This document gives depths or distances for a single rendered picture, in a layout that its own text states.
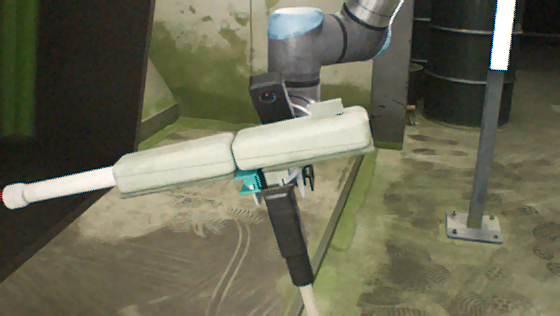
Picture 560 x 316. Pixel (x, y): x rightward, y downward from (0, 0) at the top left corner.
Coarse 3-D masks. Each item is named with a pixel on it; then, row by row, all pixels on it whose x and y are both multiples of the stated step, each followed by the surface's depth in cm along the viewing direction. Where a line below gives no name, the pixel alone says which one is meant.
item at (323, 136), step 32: (256, 128) 58; (288, 128) 55; (320, 128) 54; (352, 128) 53; (128, 160) 59; (160, 160) 58; (192, 160) 57; (224, 160) 57; (256, 160) 56; (288, 160) 56; (320, 160) 55; (32, 192) 63; (64, 192) 62; (128, 192) 60; (160, 192) 60; (288, 192) 58; (288, 224) 60; (288, 256) 62
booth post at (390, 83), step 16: (400, 16) 240; (400, 32) 242; (400, 48) 245; (384, 64) 250; (400, 64) 248; (384, 80) 253; (400, 80) 250; (384, 96) 256; (400, 96) 253; (384, 112) 258; (400, 112) 256; (384, 128) 261; (400, 128) 259; (384, 144) 264; (400, 144) 262
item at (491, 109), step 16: (496, 80) 161; (496, 96) 163; (496, 112) 164; (496, 128) 166; (480, 144) 170; (480, 160) 171; (480, 176) 173; (480, 192) 175; (480, 208) 177; (480, 224) 179
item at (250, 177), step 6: (258, 168) 58; (240, 174) 58; (246, 174) 57; (252, 174) 57; (258, 174) 58; (246, 180) 57; (252, 180) 57; (258, 180) 58; (246, 186) 59; (258, 186) 58; (240, 192) 58; (246, 192) 58; (252, 192) 58
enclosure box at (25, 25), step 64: (0, 0) 104; (64, 0) 107; (128, 0) 104; (0, 64) 110; (64, 64) 113; (128, 64) 109; (0, 128) 116; (64, 128) 118; (128, 128) 115; (0, 192) 96; (0, 256) 79
